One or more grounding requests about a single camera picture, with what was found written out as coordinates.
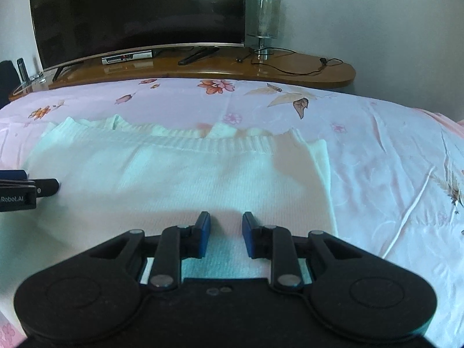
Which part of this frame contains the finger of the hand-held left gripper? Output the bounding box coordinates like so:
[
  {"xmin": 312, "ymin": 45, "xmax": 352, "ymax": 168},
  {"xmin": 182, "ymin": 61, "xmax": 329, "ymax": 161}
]
[
  {"xmin": 25, "ymin": 178, "xmax": 60, "ymax": 197},
  {"xmin": 0, "ymin": 169, "xmax": 28, "ymax": 182}
]

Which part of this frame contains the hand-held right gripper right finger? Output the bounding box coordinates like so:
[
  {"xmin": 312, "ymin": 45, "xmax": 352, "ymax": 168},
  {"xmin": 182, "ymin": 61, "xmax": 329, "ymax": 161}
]
[{"xmin": 242, "ymin": 211, "xmax": 363, "ymax": 292}]

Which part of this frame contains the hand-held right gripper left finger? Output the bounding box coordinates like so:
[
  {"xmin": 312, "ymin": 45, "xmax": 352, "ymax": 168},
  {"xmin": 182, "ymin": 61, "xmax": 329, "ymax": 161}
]
[{"xmin": 89, "ymin": 211, "xmax": 211, "ymax": 291}]

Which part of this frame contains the white knit sweater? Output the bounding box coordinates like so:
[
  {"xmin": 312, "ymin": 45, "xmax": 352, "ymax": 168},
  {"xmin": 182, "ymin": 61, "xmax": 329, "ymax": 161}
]
[{"xmin": 0, "ymin": 114, "xmax": 339, "ymax": 287}]

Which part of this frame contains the dark furniture piece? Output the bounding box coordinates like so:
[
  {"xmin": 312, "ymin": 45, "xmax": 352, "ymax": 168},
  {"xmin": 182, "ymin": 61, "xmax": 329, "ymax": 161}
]
[{"xmin": 0, "ymin": 60, "xmax": 19, "ymax": 108}]

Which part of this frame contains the black remote control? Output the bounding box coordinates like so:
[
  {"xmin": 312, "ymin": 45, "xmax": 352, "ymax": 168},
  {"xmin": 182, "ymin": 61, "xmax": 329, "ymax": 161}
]
[{"xmin": 16, "ymin": 58, "xmax": 32, "ymax": 85}]

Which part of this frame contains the pink floral bedsheet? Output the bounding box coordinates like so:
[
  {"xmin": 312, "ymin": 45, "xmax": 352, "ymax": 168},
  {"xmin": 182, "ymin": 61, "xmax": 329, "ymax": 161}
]
[{"xmin": 0, "ymin": 78, "xmax": 464, "ymax": 348}]

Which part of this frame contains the silver set-top box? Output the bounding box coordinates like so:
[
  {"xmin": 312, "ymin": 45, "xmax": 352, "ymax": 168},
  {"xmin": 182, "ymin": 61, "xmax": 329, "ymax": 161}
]
[{"xmin": 101, "ymin": 49, "xmax": 153, "ymax": 65}]

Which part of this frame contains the wooden television cabinet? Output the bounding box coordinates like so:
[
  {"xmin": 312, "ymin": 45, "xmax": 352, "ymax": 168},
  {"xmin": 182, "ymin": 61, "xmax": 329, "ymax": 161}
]
[{"xmin": 9, "ymin": 41, "xmax": 356, "ymax": 103}]

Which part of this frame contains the black flat screen television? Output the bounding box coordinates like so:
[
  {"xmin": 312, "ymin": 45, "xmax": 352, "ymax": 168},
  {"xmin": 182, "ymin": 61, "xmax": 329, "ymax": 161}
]
[{"xmin": 28, "ymin": 0, "xmax": 246, "ymax": 82}]

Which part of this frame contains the glass table lamp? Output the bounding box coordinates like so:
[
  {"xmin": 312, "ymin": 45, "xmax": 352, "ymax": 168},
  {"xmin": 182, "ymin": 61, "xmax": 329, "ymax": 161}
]
[{"xmin": 245, "ymin": 0, "xmax": 282, "ymax": 61}]

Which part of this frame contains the black cable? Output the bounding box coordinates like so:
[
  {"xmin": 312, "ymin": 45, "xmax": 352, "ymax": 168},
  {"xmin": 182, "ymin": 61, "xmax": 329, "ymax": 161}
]
[{"xmin": 235, "ymin": 47, "xmax": 343, "ymax": 77}]

